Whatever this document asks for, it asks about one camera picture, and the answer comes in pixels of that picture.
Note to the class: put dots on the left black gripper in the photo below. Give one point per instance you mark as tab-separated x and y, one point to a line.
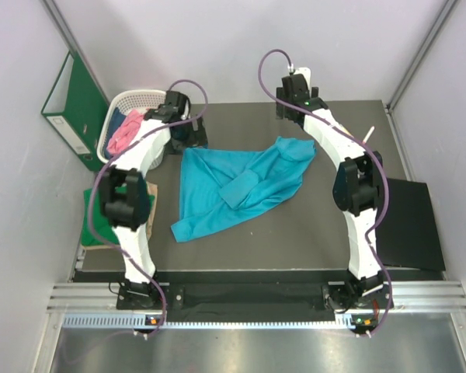
196	138

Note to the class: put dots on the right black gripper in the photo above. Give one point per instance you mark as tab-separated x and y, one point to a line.
281	112

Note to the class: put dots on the teal t shirt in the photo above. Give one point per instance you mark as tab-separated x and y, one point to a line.
220	189

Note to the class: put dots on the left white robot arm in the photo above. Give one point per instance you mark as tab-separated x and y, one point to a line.
124	201

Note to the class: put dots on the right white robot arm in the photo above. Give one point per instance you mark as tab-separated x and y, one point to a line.
356	189

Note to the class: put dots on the pink t shirt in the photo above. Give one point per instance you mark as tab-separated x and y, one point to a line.
125	133

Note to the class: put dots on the white laundry basket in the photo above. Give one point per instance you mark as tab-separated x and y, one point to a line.
136	99

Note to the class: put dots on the navy blue t shirt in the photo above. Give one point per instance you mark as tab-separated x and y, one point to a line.
117	118

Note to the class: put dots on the pink white marker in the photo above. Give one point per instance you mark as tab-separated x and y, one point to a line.
368	134

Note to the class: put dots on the black board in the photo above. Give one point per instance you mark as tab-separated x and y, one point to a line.
408	235

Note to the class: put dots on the green ring binder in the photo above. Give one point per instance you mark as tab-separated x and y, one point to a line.
76	109

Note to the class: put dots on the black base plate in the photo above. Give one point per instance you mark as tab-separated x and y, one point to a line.
336	299

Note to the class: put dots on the grey cable duct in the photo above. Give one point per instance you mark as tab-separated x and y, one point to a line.
147	322

